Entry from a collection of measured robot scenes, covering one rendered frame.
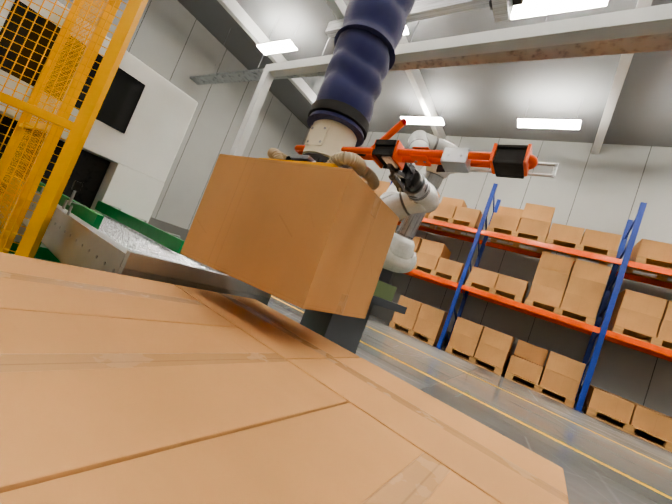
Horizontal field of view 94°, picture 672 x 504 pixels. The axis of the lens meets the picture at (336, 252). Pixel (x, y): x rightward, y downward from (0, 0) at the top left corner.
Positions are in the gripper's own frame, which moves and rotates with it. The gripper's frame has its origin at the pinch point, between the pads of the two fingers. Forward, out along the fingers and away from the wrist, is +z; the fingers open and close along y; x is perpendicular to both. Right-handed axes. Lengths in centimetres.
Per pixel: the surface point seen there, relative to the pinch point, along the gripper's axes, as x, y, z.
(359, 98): 16.8, -16.9, 5.4
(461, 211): 199, -219, -706
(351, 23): 27, -41, 12
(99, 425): -18, 66, 64
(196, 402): -16, 66, 51
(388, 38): 16.2, -41.6, 3.3
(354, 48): 23.4, -33.2, 9.7
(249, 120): 344, -116, -160
